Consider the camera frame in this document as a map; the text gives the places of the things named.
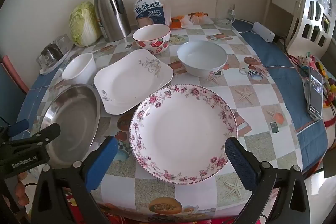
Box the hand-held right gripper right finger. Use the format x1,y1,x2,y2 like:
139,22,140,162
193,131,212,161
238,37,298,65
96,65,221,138
225,136,311,224

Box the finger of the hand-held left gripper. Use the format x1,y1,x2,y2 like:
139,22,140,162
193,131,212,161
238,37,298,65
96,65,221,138
0,119,30,144
4,123,61,153

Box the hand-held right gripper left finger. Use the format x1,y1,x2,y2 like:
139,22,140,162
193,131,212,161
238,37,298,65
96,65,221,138
30,135,118,224

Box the stainless steel plate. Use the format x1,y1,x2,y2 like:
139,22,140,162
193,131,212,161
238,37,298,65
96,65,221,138
40,84,101,169

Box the round pink floral plate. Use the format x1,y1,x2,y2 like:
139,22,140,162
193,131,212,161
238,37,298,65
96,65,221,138
129,84,238,185

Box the large white bowl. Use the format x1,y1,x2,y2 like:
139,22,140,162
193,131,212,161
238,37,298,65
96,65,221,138
177,40,228,78

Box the person's left hand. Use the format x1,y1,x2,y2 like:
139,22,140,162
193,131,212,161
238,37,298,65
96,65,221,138
14,171,29,207

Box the glass cups on tray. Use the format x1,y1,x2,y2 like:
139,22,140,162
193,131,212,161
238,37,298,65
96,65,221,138
39,51,75,75

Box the small white bowl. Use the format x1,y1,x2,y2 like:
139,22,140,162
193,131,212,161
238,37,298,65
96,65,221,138
61,53,96,86

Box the upturned clear glass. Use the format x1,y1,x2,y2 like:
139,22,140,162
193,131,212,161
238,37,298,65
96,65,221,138
37,44,63,69
54,34,74,52

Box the square white plate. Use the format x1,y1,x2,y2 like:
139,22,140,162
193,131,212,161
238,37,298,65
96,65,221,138
94,49,174,115

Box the smartphone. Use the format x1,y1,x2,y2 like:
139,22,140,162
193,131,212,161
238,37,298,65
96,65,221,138
307,67,324,120

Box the napa cabbage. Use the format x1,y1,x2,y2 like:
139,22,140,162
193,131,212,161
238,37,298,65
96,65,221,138
69,1,102,47

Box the colourful toy pile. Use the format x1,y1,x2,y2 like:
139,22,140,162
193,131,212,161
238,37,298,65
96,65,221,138
289,53,336,109

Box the strawberry print bowl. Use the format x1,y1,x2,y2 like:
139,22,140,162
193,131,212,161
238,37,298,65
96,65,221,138
132,24,171,55

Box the white power bank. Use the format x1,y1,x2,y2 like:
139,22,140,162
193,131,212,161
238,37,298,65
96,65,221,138
252,21,275,43

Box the stainless steel thermos jug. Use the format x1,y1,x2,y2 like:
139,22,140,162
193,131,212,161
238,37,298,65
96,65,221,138
92,0,132,43

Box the clear glass mug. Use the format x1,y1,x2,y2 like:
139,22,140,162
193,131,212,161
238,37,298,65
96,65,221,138
215,0,236,28

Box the white cutout panel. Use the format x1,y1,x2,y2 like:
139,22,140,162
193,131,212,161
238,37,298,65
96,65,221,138
286,0,336,56

